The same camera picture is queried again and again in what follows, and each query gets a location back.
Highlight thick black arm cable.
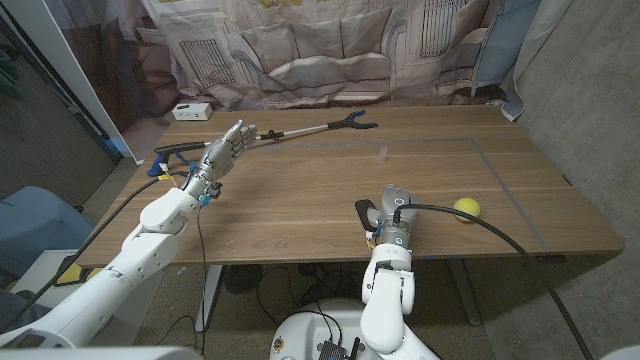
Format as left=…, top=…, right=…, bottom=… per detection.
left=392, top=202, right=596, bottom=360
left=0, top=172, right=191, bottom=335

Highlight white left shoulder housing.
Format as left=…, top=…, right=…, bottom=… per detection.
left=0, top=344, right=204, bottom=360

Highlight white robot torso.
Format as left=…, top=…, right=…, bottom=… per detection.
left=269, top=298, right=369, bottom=360

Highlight printed room backdrop cloth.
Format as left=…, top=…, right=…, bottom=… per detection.
left=47, top=0, right=574, bottom=162

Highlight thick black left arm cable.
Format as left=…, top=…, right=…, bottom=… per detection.
left=0, top=172, right=191, bottom=335

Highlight white floor box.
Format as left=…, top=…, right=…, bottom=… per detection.
left=19, top=248, right=76, bottom=296

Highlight dark table leg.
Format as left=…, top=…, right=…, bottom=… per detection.
left=447, top=258, right=484, bottom=327

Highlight blue chair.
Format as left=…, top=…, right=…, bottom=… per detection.
left=0, top=185, right=96, bottom=274

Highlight white table leg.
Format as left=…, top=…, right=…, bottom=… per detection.
left=193, top=264, right=224, bottom=334

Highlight black floor cable bundle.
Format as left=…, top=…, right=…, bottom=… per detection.
left=254, top=262, right=381, bottom=329

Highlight yellow tennis ball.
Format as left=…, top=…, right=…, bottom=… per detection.
left=452, top=197, right=482, bottom=224

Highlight round black floor fan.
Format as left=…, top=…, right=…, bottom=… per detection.
left=223, top=263, right=264, bottom=295

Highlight thin black hanging cable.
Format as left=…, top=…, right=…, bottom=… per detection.
left=194, top=207, right=209, bottom=355

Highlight black and silver reacher grabber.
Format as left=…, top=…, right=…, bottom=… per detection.
left=146, top=109, right=379, bottom=177

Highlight black torso electronics module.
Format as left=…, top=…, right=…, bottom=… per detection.
left=317, top=337, right=362, bottom=360

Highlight white power strip box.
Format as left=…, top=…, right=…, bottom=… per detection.
left=171, top=102, right=214, bottom=122

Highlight white partition panel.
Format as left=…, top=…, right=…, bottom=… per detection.
left=0, top=0, right=141, bottom=165

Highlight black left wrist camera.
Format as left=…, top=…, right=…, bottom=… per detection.
left=199, top=182, right=224, bottom=206

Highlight yellow floor object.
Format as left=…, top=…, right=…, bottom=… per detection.
left=54, top=263, right=106, bottom=287

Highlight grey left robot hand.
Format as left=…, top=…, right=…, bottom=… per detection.
left=182, top=119, right=259, bottom=196

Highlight white right shoulder housing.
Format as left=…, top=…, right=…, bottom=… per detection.
left=599, top=343, right=640, bottom=360

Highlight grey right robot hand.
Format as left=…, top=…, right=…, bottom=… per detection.
left=364, top=183, right=421, bottom=234

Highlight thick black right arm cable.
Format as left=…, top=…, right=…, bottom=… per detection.
left=392, top=202, right=596, bottom=360

